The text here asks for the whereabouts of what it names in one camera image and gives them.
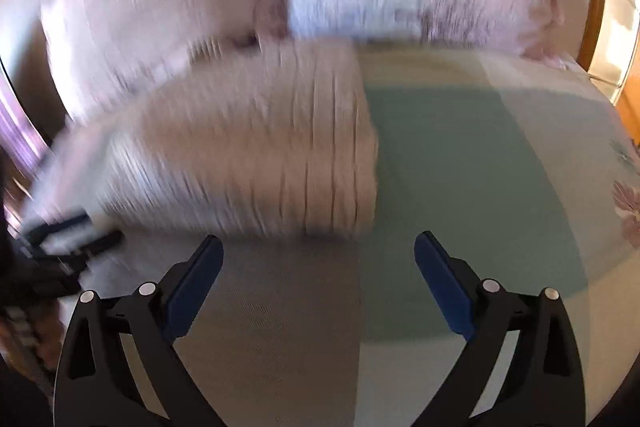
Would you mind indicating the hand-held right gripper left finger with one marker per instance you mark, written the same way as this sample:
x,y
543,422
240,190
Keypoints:
x,y
192,287

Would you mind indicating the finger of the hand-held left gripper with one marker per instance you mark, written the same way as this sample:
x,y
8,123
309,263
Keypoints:
x,y
60,229
97,244

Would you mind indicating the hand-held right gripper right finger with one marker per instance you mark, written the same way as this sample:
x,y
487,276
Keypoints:
x,y
447,287

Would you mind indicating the beige ribbed garment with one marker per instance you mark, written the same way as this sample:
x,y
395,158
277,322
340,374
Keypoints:
x,y
250,157

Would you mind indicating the purple cloth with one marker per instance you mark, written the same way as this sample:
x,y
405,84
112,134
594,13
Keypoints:
x,y
20,132

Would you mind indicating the green checked bed sheet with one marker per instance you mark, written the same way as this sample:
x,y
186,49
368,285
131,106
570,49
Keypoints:
x,y
475,157

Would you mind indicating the plain pink pillow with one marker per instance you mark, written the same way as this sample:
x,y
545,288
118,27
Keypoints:
x,y
150,7

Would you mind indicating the white cabinet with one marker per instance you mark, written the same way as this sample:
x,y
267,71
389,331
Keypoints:
x,y
622,27

